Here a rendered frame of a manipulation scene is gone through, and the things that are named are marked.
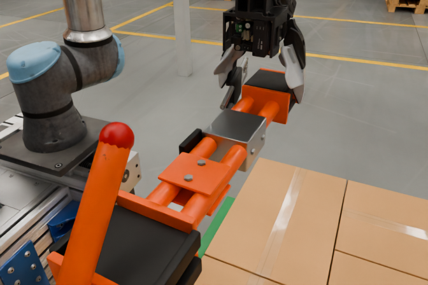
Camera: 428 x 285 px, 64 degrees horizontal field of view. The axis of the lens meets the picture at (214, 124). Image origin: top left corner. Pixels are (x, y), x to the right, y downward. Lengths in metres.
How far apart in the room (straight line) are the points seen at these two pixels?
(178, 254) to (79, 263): 0.07
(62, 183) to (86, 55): 0.33
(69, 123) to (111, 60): 0.19
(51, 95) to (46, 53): 0.09
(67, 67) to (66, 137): 0.17
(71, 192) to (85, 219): 0.72
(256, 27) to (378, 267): 1.01
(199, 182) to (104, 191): 0.14
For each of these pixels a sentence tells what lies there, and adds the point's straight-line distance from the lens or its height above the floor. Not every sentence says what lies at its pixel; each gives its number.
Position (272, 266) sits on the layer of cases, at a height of 0.54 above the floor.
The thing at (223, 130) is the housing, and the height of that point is 1.29.
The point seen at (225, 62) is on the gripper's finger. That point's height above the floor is 1.33.
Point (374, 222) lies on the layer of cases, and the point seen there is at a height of 0.54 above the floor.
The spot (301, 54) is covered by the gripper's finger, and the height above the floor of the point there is 1.35.
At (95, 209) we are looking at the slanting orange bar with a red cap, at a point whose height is 1.36.
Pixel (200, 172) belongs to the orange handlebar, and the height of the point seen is 1.29.
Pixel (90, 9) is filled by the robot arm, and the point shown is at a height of 1.34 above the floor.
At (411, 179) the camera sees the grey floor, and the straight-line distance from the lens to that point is 2.67.
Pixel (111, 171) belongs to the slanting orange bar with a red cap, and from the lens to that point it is 0.23.
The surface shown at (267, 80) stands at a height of 1.30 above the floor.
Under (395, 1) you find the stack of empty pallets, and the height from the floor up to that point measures 0.18.
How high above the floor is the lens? 1.52
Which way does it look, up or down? 31 degrees down
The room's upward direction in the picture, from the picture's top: 1 degrees counter-clockwise
